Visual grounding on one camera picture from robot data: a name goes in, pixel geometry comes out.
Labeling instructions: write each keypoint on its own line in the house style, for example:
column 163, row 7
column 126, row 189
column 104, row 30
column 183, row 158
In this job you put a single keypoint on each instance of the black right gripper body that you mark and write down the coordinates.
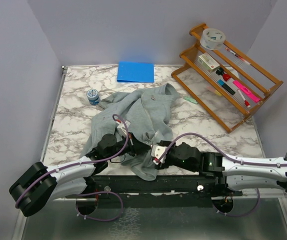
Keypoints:
column 171, row 160

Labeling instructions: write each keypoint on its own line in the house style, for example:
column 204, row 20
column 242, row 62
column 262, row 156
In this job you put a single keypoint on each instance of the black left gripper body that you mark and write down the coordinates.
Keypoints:
column 130, row 146

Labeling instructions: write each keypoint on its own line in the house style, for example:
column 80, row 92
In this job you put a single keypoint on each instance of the grey zip-up jacket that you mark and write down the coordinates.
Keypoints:
column 148, row 110

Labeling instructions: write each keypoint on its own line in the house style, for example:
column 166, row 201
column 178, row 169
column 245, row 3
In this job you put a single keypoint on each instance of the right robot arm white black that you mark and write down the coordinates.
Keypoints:
column 232, row 172

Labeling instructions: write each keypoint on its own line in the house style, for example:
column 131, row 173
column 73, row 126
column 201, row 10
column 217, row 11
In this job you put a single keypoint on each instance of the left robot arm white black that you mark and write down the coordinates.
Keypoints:
column 41, row 183

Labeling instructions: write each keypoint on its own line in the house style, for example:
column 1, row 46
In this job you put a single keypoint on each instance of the mint green eraser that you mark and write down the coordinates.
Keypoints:
column 190, row 99

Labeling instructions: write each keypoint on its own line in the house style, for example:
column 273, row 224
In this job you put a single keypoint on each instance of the blue patterned round container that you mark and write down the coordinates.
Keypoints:
column 93, row 97

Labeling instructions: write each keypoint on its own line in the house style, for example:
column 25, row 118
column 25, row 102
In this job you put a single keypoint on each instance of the blue paper sheet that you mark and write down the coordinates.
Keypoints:
column 135, row 72

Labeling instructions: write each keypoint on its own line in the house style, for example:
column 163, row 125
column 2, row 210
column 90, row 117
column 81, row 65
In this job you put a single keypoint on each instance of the yellow highlighter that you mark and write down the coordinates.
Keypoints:
column 217, row 93

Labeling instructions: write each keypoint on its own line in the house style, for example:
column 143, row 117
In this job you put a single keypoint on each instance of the blue black highlighter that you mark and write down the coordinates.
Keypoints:
column 226, row 87

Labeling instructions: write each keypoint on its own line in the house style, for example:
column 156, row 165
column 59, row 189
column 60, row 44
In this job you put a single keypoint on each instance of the wooden two-tier rack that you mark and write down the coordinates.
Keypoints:
column 228, row 84

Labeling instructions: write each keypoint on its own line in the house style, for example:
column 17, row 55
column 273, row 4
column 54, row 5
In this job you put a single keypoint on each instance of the red white marker pen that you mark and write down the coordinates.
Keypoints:
column 247, row 104

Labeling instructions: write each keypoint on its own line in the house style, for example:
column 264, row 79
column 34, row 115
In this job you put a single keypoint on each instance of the pink highlighter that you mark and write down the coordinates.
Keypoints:
column 246, row 91

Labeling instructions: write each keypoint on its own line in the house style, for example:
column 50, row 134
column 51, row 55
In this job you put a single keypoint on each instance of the white green small box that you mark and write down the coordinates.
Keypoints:
column 209, row 63

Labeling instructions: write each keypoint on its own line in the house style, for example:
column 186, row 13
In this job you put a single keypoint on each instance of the red pen on top shelf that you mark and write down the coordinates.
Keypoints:
column 237, row 56

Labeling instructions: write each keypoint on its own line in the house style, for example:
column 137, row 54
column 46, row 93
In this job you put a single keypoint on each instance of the clear tape roll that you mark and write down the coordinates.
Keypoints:
column 212, row 39

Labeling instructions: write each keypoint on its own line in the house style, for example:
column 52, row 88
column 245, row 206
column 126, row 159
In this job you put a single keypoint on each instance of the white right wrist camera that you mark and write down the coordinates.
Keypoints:
column 158, row 154

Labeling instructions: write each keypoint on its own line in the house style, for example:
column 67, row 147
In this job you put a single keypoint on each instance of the aluminium frame rail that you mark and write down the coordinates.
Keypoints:
column 88, row 201

